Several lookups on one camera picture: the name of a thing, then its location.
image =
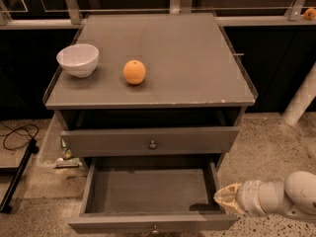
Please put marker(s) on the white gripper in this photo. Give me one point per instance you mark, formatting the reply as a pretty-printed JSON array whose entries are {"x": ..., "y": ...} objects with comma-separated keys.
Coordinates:
[{"x": 247, "y": 196}]

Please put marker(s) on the grey drawer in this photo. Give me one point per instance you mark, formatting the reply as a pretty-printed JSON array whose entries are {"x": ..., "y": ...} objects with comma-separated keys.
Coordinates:
[
  {"x": 150, "y": 141},
  {"x": 151, "y": 195}
]

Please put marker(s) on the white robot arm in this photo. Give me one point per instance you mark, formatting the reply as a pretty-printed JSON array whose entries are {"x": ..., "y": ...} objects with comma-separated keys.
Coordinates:
[{"x": 272, "y": 167}]

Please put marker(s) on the grey top drawer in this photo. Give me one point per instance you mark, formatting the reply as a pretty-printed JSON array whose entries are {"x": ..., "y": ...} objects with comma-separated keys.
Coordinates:
[{"x": 150, "y": 141}]

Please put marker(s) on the grey wooden cabinet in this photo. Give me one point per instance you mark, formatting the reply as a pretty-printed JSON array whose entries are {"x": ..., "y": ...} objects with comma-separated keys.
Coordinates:
[{"x": 192, "y": 78}]

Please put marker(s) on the orange fruit on cabinet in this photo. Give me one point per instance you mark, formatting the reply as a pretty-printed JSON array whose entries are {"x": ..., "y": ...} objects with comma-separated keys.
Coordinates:
[{"x": 134, "y": 72}]

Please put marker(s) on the clear plastic bin with items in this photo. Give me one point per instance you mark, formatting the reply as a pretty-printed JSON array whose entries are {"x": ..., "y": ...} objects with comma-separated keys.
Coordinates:
[{"x": 53, "y": 152}]

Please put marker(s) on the white ceramic bowl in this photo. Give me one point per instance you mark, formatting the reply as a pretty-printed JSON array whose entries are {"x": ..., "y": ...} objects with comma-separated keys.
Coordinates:
[{"x": 79, "y": 60}]

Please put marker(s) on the black metal stand leg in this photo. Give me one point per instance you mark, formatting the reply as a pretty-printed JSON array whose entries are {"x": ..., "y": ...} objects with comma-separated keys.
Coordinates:
[{"x": 17, "y": 173}]

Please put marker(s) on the metal window frame rail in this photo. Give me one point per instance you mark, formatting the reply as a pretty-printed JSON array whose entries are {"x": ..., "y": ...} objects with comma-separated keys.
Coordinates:
[{"x": 58, "y": 14}]

